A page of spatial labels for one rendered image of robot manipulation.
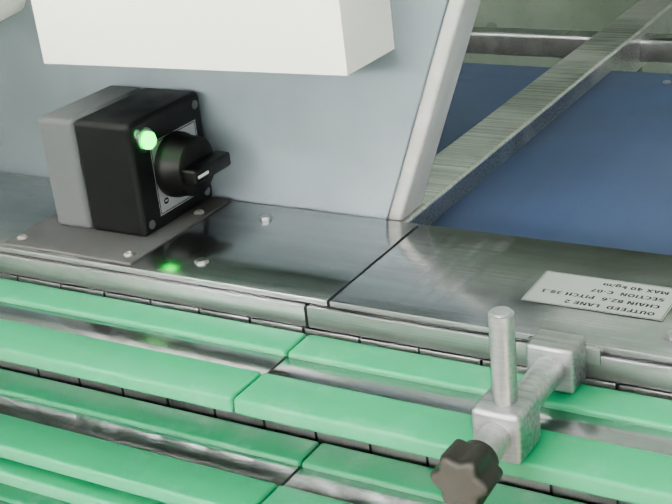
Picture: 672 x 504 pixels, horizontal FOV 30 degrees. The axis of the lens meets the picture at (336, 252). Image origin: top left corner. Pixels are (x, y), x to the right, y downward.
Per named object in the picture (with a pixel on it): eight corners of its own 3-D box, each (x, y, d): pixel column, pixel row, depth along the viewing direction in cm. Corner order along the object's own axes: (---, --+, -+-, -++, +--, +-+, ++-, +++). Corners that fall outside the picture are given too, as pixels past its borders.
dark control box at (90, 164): (131, 184, 94) (56, 226, 88) (114, 81, 91) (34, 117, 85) (221, 195, 90) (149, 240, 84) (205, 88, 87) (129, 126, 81)
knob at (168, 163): (198, 183, 88) (237, 187, 86) (159, 206, 85) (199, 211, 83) (188, 122, 86) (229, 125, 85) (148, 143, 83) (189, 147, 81)
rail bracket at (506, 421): (530, 365, 67) (419, 501, 57) (525, 239, 64) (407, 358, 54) (603, 377, 65) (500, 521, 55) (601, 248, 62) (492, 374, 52)
